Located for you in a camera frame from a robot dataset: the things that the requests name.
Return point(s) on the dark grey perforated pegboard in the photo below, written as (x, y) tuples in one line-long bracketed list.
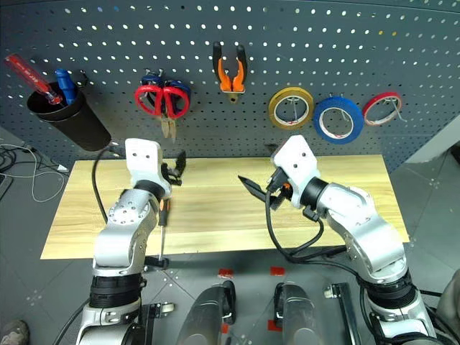
[(230, 25)]

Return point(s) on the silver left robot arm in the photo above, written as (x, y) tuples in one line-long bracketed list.
[(124, 233)]

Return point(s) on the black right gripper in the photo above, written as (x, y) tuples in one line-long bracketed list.
[(278, 181)]

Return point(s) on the grey shoe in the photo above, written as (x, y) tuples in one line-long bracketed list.
[(13, 333)]

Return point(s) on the blue tape roll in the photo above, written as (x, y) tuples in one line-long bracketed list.
[(355, 115)]

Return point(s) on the orange and black pliers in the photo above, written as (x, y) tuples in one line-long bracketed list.
[(227, 77)]

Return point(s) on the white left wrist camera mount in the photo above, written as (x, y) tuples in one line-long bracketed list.
[(143, 161)]

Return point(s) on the metal frame rail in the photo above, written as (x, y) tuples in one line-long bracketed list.
[(343, 305)]

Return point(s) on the metal pegboard hook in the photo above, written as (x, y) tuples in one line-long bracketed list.
[(294, 108), (345, 115), (398, 109)]

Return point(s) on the small black pegboard hook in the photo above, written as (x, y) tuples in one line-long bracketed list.
[(83, 78)]

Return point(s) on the black table clamp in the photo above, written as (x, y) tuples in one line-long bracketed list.
[(158, 262)]

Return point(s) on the dark rounded robot foot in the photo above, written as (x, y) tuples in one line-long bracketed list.
[(206, 312), (298, 312)]

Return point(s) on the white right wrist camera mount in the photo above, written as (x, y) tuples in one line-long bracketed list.
[(300, 161)]

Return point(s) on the red floor marker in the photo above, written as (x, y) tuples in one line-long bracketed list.
[(277, 271), (225, 273)]

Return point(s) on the bystander dark clothing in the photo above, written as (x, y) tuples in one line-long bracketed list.
[(451, 305)]

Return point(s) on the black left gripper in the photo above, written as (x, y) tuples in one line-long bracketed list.
[(173, 177)]

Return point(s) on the orange and black screwdriver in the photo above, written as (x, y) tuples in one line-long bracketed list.
[(165, 212)]

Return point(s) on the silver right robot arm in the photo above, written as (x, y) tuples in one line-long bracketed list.
[(366, 230)]

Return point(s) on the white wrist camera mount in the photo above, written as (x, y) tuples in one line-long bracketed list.
[(300, 161), (143, 161)]

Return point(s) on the black cup holder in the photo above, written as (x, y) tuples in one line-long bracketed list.
[(81, 124)]

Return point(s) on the yellow tape roll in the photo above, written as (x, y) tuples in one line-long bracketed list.
[(276, 116)]

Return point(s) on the red tape roll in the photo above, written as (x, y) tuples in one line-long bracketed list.
[(370, 106)]

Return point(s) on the metal frame with caster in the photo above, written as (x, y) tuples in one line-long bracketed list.
[(160, 311)]

